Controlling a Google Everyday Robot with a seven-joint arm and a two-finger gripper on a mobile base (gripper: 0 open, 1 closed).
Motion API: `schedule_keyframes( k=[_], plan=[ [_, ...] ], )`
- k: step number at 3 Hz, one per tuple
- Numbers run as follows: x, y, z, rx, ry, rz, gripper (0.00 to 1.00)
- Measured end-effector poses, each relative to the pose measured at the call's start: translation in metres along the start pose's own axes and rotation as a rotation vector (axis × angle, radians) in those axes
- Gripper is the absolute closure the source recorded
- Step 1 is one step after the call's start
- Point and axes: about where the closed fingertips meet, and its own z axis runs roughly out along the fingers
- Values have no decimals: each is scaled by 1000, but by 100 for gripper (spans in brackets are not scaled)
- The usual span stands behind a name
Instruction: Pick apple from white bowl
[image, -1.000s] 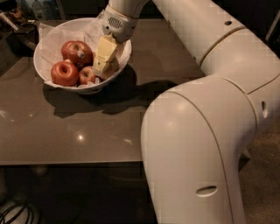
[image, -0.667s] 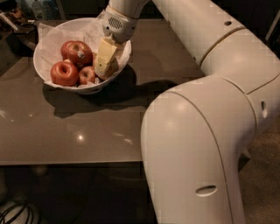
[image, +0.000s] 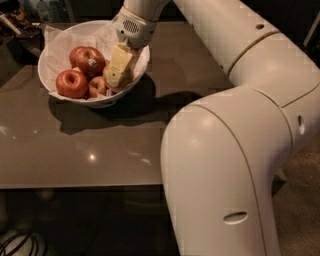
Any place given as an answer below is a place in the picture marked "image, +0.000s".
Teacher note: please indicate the green red apple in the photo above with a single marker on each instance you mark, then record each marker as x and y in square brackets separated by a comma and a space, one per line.
[128, 78]

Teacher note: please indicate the red apple with sticker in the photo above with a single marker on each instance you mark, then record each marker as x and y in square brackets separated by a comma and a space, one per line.
[88, 60]

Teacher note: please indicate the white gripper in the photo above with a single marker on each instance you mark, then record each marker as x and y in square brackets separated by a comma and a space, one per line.
[136, 29]

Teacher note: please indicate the white ceramic bowl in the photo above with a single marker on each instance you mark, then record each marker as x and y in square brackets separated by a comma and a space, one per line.
[45, 73]

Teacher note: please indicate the dark bag with strap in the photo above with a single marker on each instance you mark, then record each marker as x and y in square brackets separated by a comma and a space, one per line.
[27, 47]

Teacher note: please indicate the clear plastic bottle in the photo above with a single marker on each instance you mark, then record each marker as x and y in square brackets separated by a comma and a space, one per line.
[43, 11]

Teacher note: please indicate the white crumpled paper liner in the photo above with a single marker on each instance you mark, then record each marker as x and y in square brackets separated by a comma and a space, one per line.
[63, 43]

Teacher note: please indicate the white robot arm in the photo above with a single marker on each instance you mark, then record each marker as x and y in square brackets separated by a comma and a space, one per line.
[219, 154]

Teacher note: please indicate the red apple front left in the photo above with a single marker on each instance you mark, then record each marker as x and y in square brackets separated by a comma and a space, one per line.
[72, 84]

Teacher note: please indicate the small red yellow apple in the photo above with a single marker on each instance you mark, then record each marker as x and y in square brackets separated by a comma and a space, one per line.
[96, 87]

